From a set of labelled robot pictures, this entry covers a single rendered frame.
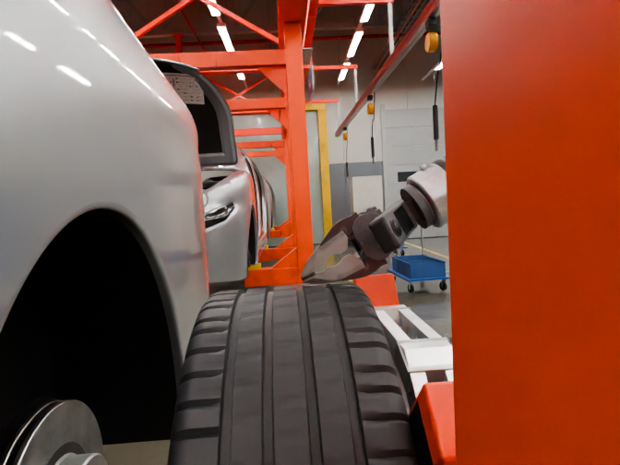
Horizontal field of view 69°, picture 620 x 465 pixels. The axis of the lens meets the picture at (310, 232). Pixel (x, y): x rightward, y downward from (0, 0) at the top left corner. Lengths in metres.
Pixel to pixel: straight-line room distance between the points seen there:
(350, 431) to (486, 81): 0.34
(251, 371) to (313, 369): 0.07
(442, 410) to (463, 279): 0.22
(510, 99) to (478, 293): 0.09
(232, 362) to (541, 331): 0.38
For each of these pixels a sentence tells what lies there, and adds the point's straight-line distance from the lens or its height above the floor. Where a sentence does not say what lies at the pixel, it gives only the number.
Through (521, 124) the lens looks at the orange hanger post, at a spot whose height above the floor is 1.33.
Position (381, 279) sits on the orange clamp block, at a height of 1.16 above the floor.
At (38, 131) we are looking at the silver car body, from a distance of 0.59.
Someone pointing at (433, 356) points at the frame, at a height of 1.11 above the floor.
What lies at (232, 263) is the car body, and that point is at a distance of 3.33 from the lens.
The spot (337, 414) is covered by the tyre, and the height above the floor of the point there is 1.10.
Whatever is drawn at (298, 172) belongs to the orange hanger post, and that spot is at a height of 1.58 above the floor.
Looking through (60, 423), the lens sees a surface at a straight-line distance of 0.86.
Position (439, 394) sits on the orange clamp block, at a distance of 0.46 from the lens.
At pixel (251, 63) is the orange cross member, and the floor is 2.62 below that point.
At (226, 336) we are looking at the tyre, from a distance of 0.54.
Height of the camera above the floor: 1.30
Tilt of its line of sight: 4 degrees down
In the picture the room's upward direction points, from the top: 3 degrees counter-clockwise
